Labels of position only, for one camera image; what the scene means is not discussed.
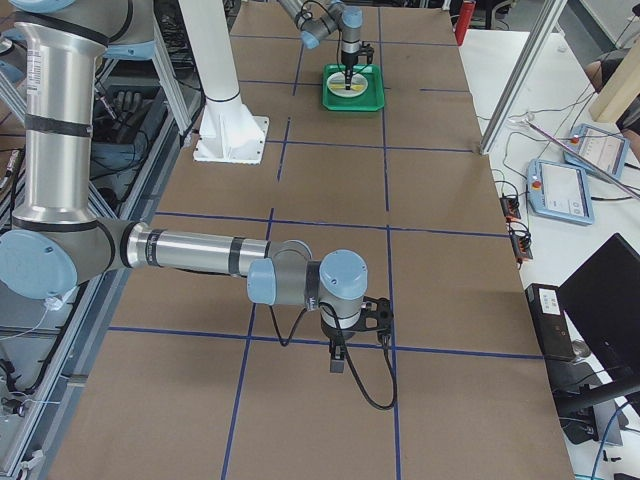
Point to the green plastic tray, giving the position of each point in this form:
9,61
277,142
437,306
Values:
372,100

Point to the translucent grey plastic fork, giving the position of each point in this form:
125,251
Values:
338,78

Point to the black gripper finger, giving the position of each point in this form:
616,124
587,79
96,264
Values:
337,363
348,73

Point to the blue teach pendant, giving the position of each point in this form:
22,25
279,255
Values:
604,149
559,191

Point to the black usb hub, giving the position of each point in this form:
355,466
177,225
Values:
521,239
510,207

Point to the left black usb hub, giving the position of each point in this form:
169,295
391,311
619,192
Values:
521,239

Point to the far blue teach pendant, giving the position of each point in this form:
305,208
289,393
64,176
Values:
604,149

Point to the white camera pole base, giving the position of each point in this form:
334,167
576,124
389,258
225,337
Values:
228,132

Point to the wooden beam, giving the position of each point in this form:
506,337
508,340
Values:
618,93

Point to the near blue teach pendant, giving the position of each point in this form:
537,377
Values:
559,191

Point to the white round plate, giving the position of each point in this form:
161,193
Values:
337,85

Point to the red fire extinguisher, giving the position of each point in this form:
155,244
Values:
465,15

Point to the yellow plastic spoon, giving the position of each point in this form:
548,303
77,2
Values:
353,88

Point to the right black usb hub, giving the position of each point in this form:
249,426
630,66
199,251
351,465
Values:
510,207

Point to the black computer box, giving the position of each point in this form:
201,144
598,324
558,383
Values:
549,322

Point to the grey aluminium profile post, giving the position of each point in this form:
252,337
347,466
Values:
543,27

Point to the black computer monitor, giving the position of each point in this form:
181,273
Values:
601,298

